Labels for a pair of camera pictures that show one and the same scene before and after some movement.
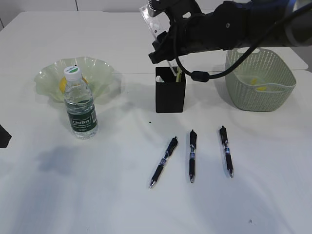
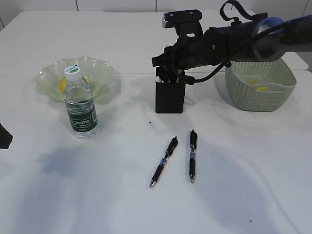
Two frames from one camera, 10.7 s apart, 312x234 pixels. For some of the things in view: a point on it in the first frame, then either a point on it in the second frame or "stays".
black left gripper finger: [5, 137] stays
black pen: [224, 136] → [166, 74]
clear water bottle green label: [80, 111] stays
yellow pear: [63, 84] stays
